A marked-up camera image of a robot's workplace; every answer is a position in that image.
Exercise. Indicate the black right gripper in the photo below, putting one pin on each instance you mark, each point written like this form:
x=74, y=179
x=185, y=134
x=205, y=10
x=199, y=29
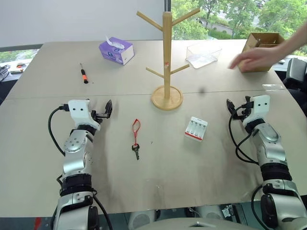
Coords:
x=245, y=111

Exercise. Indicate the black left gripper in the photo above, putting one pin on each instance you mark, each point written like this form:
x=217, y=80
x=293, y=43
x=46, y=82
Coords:
x=99, y=114

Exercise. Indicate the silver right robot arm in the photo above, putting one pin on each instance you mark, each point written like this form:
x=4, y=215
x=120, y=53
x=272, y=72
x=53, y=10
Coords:
x=273, y=153

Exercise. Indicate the person's bare forearm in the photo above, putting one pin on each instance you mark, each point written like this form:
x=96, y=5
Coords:
x=293, y=40

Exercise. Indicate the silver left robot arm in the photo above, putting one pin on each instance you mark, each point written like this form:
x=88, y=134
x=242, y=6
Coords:
x=74, y=153

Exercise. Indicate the person's bare hand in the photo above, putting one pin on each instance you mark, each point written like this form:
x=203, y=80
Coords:
x=256, y=60

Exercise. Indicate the orange black screwdriver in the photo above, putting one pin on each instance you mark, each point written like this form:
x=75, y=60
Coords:
x=84, y=76

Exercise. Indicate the white battery charger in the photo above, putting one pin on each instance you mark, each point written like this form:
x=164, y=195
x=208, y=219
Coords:
x=196, y=129

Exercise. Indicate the purple tissue box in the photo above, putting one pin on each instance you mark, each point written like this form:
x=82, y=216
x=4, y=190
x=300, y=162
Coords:
x=115, y=51

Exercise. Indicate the clear plastic container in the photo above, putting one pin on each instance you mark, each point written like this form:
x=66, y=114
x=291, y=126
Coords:
x=204, y=56

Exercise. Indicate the black office chair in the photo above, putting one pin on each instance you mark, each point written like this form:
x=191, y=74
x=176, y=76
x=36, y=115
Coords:
x=296, y=74

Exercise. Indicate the brown cardboard box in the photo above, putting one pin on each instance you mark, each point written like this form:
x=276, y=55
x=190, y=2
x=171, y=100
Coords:
x=257, y=39

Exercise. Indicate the wooden tree hanger stand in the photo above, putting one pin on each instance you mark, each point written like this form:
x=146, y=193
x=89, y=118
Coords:
x=167, y=72

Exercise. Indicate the orange white desk tool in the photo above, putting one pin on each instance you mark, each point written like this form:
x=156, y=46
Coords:
x=20, y=67

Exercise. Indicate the silver robot torso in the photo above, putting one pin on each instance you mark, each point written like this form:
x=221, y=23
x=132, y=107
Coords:
x=182, y=218

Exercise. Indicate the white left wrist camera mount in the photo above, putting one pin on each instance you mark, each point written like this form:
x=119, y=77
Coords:
x=80, y=112

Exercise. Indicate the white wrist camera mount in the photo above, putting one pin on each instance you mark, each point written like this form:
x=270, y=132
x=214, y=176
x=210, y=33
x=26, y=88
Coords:
x=80, y=112
x=260, y=106

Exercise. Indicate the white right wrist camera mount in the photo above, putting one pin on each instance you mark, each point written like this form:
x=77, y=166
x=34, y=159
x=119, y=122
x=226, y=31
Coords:
x=260, y=106

